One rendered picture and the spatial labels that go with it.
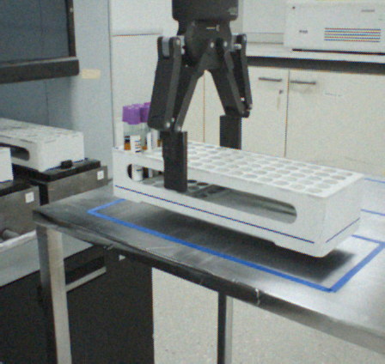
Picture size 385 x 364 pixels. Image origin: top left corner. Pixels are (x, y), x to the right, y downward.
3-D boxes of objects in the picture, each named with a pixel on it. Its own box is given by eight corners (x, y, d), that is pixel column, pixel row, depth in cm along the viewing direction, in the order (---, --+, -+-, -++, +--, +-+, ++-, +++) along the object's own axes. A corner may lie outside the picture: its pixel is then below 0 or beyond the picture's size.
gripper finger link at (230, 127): (219, 115, 69) (223, 114, 69) (219, 167, 71) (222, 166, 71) (238, 118, 67) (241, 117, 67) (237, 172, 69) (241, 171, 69)
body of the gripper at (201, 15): (208, -19, 54) (208, 74, 57) (254, -16, 60) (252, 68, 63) (154, -16, 59) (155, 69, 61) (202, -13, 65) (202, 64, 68)
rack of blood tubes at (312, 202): (111, 194, 70) (108, 148, 68) (162, 177, 78) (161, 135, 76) (320, 257, 52) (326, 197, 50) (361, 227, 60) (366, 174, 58)
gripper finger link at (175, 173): (187, 130, 59) (183, 131, 59) (187, 191, 61) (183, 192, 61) (168, 127, 61) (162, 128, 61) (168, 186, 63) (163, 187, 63)
